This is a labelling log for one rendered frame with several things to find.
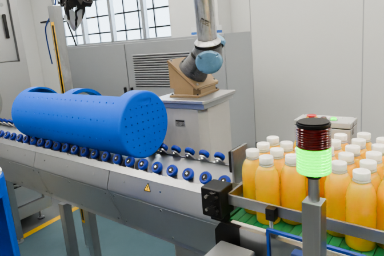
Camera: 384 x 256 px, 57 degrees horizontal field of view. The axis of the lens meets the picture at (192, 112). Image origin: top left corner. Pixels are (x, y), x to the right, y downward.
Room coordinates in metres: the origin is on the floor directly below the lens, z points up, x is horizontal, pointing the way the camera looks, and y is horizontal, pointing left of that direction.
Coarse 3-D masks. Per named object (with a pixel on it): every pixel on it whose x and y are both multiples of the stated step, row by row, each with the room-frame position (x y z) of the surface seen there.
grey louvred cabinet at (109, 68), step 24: (72, 48) 3.86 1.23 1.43; (96, 48) 3.64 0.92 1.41; (120, 48) 3.45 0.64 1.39; (144, 48) 3.28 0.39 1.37; (168, 48) 3.13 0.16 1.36; (192, 48) 2.99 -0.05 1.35; (240, 48) 3.06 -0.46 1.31; (72, 72) 3.89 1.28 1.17; (96, 72) 3.67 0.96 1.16; (120, 72) 3.48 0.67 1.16; (144, 72) 3.30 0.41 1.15; (168, 72) 3.14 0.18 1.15; (216, 72) 2.86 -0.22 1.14; (240, 72) 3.04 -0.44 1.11; (120, 96) 3.50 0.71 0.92; (240, 96) 3.02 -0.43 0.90; (240, 120) 3.00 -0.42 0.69; (240, 144) 2.97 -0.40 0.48
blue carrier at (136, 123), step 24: (24, 96) 1.84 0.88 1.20; (48, 96) 1.71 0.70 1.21; (72, 96) 1.60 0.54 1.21; (96, 96) 1.51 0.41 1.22; (144, 96) 1.43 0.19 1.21; (24, 120) 1.77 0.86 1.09; (48, 120) 1.63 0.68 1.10; (72, 120) 1.51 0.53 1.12; (96, 120) 1.41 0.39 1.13; (120, 120) 1.33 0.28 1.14; (144, 120) 1.42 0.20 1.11; (72, 144) 1.61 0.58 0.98; (96, 144) 1.44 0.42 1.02; (120, 144) 1.33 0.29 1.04; (144, 144) 1.41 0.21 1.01
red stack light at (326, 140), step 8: (296, 128) 0.64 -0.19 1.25; (328, 128) 0.61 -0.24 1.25; (296, 136) 0.64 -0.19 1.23; (304, 136) 0.61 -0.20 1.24; (312, 136) 0.61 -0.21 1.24; (320, 136) 0.60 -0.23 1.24; (328, 136) 0.61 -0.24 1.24; (296, 144) 0.64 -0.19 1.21; (304, 144) 0.61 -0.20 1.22; (312, 144) 0.61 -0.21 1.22; (320, 144) 0.60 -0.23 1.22; (328, 144) 0.61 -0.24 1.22
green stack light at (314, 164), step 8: (296, 152) 0.64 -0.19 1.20; (304, 152) 0.61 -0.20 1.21; (312, 152) 0.61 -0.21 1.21; (320, 152) 0.60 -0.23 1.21; (328, 152) 0.61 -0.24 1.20; (296, 160) 0.64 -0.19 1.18; (304, 160) 0.62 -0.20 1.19; (312, 160) 0.61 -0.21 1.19; (320, 160) 0.60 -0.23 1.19; (328, 160) 0.61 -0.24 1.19; (304, 168) 0.61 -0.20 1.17; (312, 168) 0.61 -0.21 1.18; (320, 168) 0.60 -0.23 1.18; (328, 168) 0.61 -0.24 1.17; (312, 176) 0.61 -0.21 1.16; (320, 176) 0.60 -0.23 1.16
